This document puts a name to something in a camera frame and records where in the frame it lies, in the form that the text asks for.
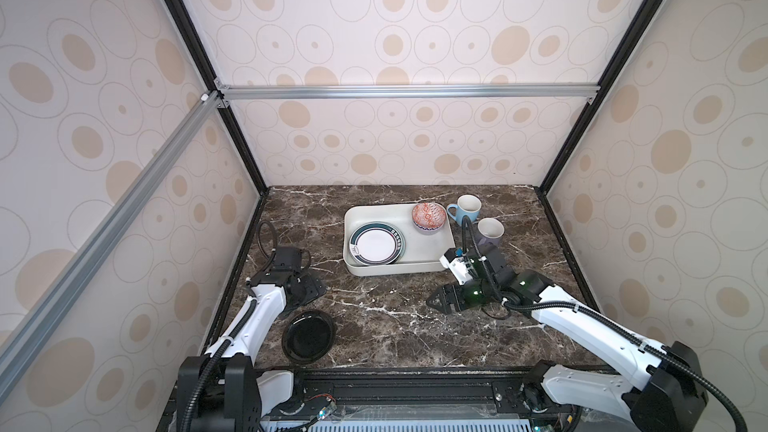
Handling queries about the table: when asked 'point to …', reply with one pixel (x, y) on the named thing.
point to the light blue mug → (467, 205)
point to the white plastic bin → (423, 249)
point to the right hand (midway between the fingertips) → (438, 299)
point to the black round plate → (309, 337)
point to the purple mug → (490, 232)
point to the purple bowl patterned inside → (428, 217)
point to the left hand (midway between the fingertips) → (317, 289)
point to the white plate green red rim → (377, 243)
